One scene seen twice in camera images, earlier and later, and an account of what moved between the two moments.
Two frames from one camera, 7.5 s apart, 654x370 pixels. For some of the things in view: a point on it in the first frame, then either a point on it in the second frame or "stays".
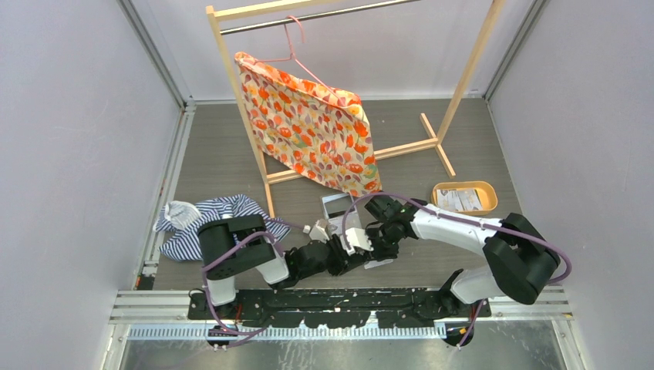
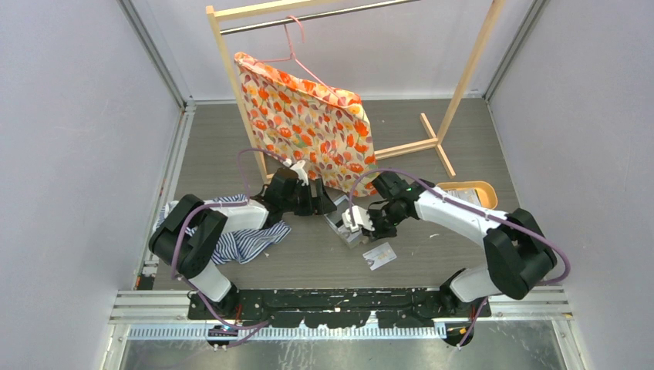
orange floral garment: (320, 132) stays
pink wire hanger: (292, 55) stays
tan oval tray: (486, 193) stays
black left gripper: (342, 259) -> (318, 204)
